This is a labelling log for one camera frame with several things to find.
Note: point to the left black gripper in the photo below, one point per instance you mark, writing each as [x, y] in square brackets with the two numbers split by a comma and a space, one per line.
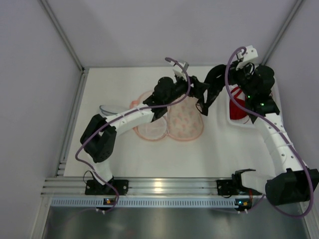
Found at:
[190, 84]

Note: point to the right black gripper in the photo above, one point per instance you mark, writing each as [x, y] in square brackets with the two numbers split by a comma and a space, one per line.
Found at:
[222, 75]

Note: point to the black bra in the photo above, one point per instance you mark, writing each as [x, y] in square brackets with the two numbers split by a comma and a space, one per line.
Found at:
[210, 88]

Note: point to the pink floral mesh laundry bag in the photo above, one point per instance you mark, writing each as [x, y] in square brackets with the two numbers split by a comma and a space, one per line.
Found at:
[182, 122]

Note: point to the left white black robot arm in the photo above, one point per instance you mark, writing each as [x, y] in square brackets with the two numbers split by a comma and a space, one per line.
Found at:
[99, 137]

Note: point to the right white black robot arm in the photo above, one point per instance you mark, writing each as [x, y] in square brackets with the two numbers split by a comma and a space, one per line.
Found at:
[293, 181]

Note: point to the red bra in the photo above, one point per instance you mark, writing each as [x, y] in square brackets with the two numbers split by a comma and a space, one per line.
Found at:
[235, 112]

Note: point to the white plastic basket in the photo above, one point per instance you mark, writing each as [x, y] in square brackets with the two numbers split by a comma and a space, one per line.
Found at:
[246, 122]

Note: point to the clear plastic dome insert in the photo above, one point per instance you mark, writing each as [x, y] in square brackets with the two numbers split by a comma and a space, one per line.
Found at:
[109, 110]

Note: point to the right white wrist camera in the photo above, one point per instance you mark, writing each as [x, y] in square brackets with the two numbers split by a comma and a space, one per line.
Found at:
[249, 56]

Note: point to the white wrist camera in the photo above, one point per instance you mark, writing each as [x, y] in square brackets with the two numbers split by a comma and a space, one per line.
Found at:
[179, 69]
[249, 56]

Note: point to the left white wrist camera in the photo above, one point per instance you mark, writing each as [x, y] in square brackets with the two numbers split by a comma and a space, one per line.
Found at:
[179, 69]

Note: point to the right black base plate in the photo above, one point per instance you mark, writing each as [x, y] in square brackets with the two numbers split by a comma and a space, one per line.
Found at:
[230, 187]

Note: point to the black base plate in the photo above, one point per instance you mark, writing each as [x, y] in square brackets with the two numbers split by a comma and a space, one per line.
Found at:
[93, 187]
[230, 187]

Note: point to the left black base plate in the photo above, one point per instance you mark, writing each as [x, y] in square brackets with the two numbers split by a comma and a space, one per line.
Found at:
[93, 187]

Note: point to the aluminium mounting rail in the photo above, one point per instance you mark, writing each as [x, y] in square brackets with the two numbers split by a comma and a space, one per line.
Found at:
[138, 187]

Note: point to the grey slotted cable duct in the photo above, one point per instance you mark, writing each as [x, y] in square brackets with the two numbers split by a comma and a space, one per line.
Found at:
[151, 202]

